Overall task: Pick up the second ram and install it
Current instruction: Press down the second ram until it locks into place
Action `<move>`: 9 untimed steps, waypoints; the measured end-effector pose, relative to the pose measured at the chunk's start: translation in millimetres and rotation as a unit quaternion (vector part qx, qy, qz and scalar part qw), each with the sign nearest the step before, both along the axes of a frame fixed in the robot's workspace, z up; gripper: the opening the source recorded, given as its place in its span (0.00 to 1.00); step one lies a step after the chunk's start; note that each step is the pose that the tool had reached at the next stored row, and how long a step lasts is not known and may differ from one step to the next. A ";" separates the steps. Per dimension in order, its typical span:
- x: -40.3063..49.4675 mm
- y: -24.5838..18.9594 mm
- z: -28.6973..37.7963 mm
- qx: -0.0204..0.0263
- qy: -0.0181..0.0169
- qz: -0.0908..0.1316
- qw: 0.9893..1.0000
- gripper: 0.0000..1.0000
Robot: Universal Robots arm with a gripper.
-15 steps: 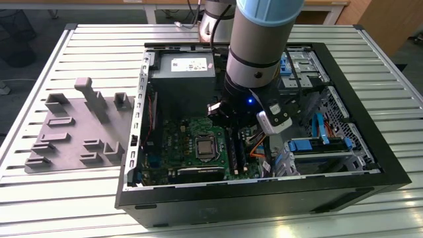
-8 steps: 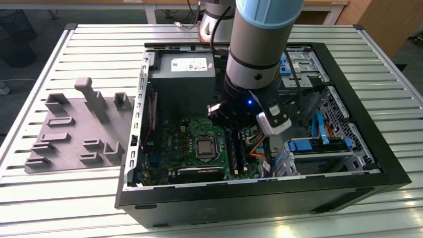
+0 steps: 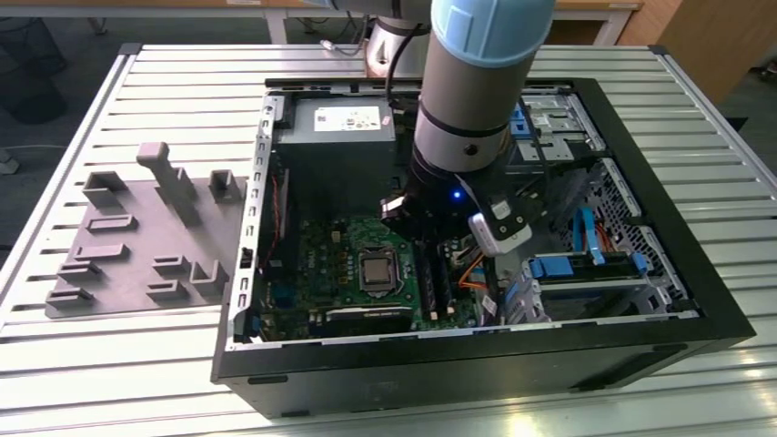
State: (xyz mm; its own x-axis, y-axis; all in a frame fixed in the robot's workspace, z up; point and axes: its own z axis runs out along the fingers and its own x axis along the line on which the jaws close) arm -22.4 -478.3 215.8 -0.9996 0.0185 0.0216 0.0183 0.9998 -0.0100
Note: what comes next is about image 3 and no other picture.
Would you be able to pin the black chair base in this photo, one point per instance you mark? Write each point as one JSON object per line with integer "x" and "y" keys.
{"x": 768, "y": 70}

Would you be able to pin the silver disk bay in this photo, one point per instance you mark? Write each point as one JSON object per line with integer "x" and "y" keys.
{"x": 595, "y": 287}

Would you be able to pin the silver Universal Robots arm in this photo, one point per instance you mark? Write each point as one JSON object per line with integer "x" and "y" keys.
{"x": 467, "y": 91}

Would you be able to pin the black PC case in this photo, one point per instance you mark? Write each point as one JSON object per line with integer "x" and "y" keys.
{"x": 426, "y": 378}

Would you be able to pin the silver metal drive cage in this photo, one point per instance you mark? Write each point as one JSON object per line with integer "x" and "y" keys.
{"x": 552, "y": 150}

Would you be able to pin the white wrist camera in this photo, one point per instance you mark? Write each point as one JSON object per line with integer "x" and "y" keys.
{"x": 498, "y": 236}

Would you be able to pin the wooden cabinet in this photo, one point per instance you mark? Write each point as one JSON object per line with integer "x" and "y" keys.
{"x": 716, "y": 41}

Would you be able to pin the grey power supply unit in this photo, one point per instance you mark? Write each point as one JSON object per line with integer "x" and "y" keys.
{"x": 334, "y": 168}

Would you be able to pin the CPU socket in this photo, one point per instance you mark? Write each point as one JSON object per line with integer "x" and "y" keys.
{"x": 379, "y": 288}

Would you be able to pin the hard disk in blue carrier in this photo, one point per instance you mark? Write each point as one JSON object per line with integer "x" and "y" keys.
{"x": 552, "y": 267}

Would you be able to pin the grey parts rack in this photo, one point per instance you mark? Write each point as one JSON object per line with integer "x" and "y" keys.
{"x": 140, "y": 236}

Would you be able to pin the green motherboard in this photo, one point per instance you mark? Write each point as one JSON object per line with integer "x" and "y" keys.
{"x": 322, "y": 255}

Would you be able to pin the black graphics card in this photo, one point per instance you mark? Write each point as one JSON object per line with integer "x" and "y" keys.
{"x": 364, "y": 318}

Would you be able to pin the silver CPU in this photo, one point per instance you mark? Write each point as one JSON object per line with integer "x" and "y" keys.
{"x": 378, "y": 269}

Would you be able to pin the wooden desk with white frame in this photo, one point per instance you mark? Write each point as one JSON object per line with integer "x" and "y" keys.
{"x": 576, "y": 32}

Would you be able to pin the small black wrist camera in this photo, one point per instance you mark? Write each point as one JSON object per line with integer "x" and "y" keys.
{"x": 391, "y": 210}

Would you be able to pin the black mesh bin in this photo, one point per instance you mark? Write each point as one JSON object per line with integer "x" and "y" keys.
{"x": 34, "y": 50}

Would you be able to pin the blue drive carrier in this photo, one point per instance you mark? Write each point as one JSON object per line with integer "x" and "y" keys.
{"x": 522, "y": 129}

